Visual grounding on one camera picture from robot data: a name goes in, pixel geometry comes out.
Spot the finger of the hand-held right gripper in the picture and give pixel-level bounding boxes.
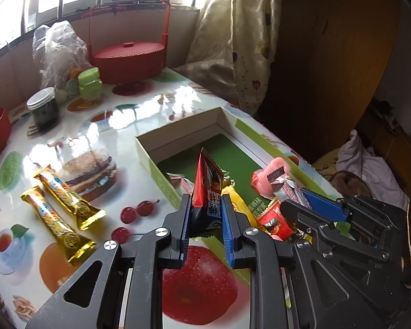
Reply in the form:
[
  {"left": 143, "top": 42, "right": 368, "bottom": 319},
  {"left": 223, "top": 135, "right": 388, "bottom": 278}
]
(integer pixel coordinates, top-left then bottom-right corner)
[
  {"left": 280, "top": 199, "right": 392, "bottom": 272},
  {"left": 299, "top": 188, "right": 354, "bottom": 224}
]

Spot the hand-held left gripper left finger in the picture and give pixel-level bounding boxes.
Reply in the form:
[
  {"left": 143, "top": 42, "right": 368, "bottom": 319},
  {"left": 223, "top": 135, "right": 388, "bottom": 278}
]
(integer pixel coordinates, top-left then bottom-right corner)
[{"left": 25, "top": 194, "right": 192, "bottom": 329}]

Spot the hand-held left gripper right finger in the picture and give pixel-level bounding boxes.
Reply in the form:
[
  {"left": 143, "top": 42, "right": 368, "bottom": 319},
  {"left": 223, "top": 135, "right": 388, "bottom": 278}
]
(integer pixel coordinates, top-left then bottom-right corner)
[{"left": 221, "top": 194, "right": 365, "bottom": 329}]

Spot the yellow snack packet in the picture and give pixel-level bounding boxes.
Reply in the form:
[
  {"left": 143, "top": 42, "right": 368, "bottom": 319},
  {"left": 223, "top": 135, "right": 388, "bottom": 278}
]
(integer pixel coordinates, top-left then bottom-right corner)
[{"left": 226, "top": 185, "right": 271, "bottom": 234}]

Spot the pink striped candy wrapper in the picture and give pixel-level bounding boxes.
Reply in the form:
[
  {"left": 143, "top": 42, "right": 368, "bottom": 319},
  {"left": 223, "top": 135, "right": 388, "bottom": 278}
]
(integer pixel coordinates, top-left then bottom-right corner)
[{"left": 266, "top": 165, "right": 312, "bottom": 209}]

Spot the white and red candy packet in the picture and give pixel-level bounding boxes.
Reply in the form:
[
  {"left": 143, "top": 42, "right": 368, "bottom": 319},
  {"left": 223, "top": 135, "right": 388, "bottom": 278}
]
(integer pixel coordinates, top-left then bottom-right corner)
[{"left": 166, "top": 172, "right": 194, "bottom": 196}]

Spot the red cone snack packet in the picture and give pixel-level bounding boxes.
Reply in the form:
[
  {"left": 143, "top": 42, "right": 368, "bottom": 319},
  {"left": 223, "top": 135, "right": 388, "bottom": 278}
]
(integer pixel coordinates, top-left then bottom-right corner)
[{"left": 188, "top": 147, "right": 227, "bottom": 241}]

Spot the pink jelly cup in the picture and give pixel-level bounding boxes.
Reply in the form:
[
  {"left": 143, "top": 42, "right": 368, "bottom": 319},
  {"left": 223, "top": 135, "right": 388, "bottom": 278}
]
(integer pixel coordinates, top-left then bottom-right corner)
[{"left": 251, "top": 158, "right": 293, "bottom": 200}]

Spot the green and white cardboard box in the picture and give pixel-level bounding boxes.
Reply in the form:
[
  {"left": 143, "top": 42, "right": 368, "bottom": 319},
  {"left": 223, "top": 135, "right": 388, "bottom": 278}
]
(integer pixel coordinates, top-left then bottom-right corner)
[{"left": 135, "top": 106, "right": 352, "bottom": 287}]

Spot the white cloth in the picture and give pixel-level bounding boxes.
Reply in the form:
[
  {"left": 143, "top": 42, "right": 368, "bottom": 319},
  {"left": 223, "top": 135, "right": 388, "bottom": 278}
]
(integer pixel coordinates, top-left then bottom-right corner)
[{"left": 336, "top": 129, "right": 411, "bottom": 201}]

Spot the gold biscuit packet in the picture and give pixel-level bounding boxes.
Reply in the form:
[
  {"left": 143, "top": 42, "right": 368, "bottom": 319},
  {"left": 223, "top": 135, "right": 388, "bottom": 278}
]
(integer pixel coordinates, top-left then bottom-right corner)
[
  {"left": 20, "top": 185, "right": 97, "bottom": 267},
  {"left": 33, "top": 164, "right": 107, "bottom": 232}
]

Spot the brown wooden wardrobe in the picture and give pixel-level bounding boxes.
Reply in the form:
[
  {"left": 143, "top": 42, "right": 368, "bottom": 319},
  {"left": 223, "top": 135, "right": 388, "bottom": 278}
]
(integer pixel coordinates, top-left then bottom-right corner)
[{"left": 260, "top": 0, "right": 403, "bottom": 165}]

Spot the small pale green jar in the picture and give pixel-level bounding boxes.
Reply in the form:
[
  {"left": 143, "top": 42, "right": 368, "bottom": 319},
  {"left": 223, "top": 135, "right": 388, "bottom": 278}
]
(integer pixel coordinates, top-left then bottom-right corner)
[{"left": 66, "top": 79, "right": 80, "bottom": 99}]

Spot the glass jar with white lid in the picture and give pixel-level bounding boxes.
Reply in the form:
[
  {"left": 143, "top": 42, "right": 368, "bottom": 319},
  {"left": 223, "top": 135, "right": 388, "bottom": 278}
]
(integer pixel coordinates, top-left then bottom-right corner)
[{"left": 27, "top": 87, "right": 61, "bottom": 133}]

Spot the cream patterned curtain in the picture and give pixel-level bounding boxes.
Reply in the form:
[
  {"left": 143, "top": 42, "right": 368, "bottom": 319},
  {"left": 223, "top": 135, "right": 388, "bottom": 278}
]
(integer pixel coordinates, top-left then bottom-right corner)
[{"left": 173, "top": 0, "right": 285, "bottom": 119}]

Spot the clear plastic bag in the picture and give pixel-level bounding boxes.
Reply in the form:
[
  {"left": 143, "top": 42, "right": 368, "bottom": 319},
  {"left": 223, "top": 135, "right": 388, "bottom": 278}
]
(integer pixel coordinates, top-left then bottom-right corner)
[{"left": 32, "top": 21, "right": 92, "bottom": 91}]

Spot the red basket with handle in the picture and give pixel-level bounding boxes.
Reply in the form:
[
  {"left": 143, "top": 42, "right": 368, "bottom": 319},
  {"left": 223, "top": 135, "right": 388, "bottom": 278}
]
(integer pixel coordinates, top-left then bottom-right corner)
[{"left": 87, "top": 0, "right": 172, "bottom": 95}]

